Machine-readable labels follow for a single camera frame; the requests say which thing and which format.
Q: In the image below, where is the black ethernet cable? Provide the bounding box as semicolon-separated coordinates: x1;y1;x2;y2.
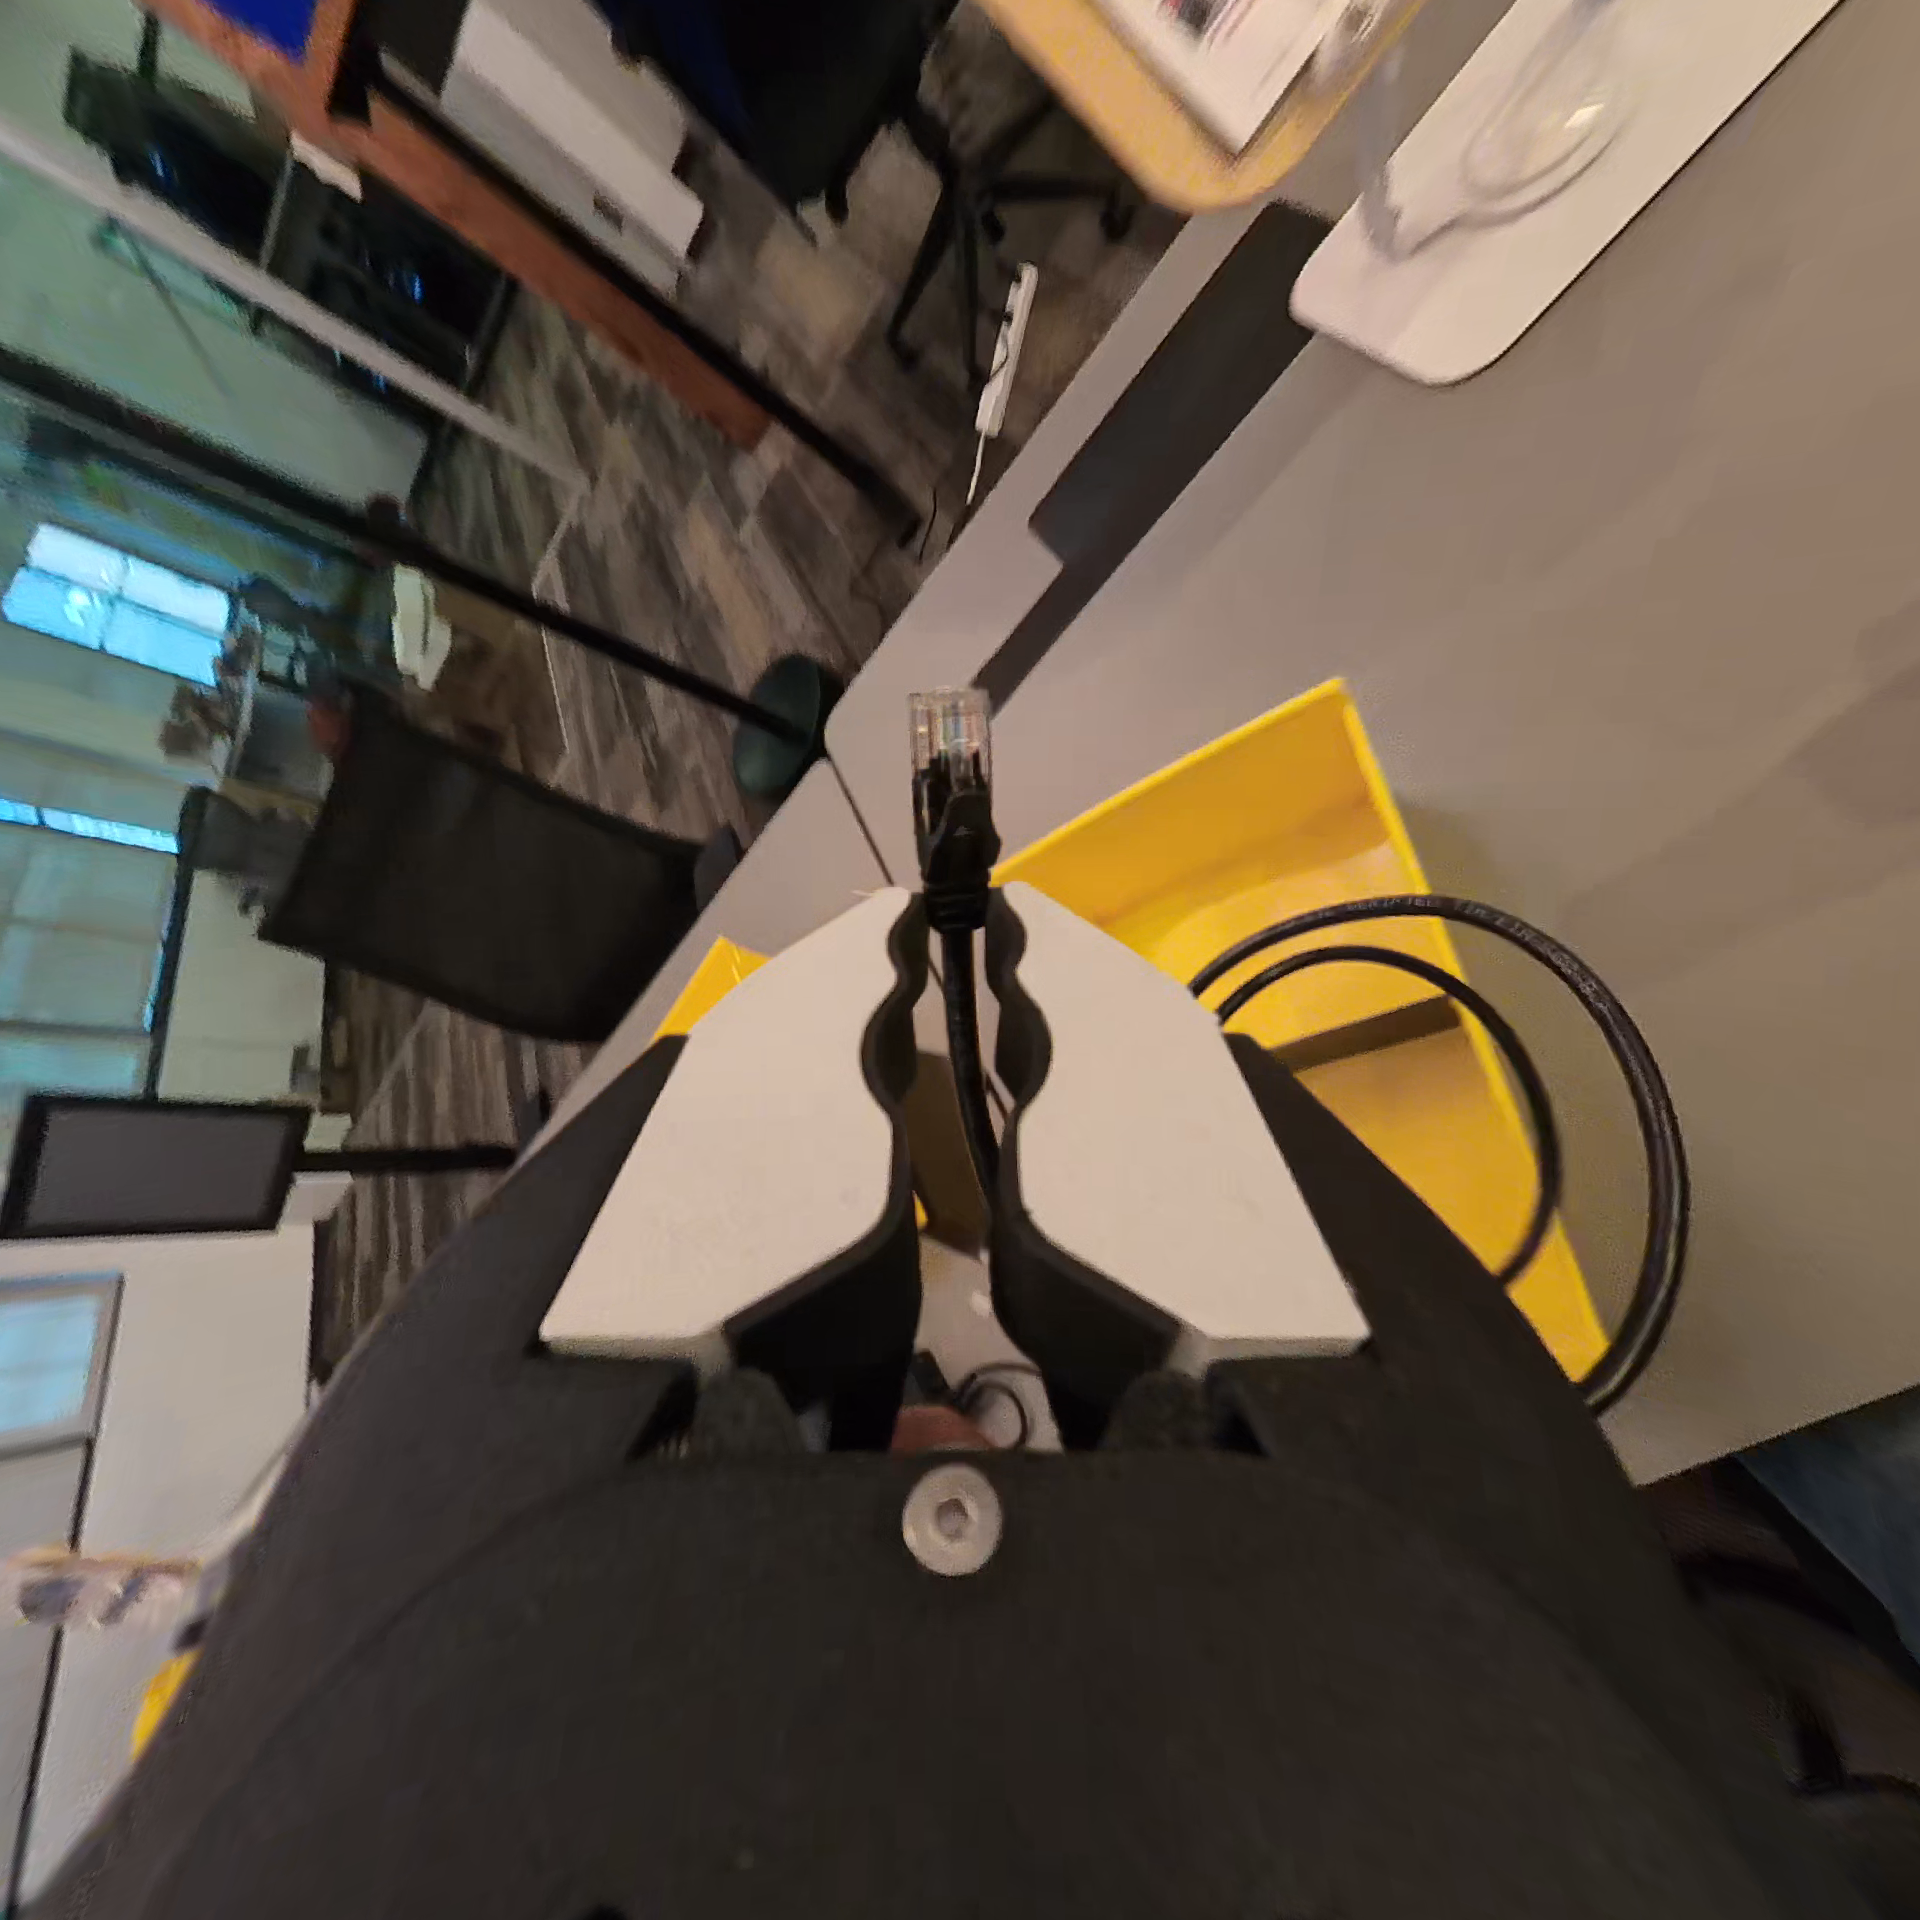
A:
903;687;1697;1420

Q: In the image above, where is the white box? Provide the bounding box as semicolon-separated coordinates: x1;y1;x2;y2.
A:
440;0;712;305

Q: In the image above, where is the light wooden round table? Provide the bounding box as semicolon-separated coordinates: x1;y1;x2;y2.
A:
976;0;1426;216

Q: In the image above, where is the white power strip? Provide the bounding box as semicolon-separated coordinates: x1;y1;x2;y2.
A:
970;263;1043;442

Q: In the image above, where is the white table mat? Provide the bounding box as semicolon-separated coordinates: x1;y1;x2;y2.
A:
1289;0;1847;390

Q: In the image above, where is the yellow plastic bin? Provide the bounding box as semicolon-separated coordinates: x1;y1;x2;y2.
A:
651;679;1614;1383

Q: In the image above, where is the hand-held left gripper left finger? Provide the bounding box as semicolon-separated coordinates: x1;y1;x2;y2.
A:
538;884;923;1454

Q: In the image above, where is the person's leg in jeans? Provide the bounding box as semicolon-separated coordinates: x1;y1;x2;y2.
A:
1739;1409;1920;1659

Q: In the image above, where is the black pole stand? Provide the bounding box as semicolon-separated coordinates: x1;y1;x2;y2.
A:
0;346;849;808

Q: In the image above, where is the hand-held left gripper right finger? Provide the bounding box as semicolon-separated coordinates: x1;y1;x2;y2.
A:
983;881;1374;1454

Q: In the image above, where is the brown wooden bench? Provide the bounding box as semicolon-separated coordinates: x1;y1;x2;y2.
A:
143;0;777;448

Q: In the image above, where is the clear drinking glass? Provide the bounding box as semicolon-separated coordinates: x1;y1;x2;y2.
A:
1359;0;1654;262

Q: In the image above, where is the flat dark monitor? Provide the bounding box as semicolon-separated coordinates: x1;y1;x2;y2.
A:
0;1094;318;1242

